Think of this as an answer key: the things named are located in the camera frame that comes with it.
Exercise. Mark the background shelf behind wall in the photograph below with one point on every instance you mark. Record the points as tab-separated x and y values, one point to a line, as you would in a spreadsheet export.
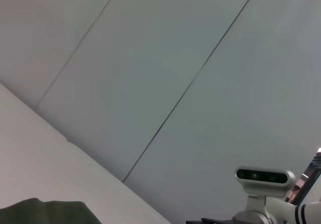
307	176

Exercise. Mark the dark green FREE t-shirt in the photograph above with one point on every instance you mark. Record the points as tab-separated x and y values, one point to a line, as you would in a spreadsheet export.
45	212

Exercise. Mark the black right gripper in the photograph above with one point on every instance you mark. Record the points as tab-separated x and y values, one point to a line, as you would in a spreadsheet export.
213	221

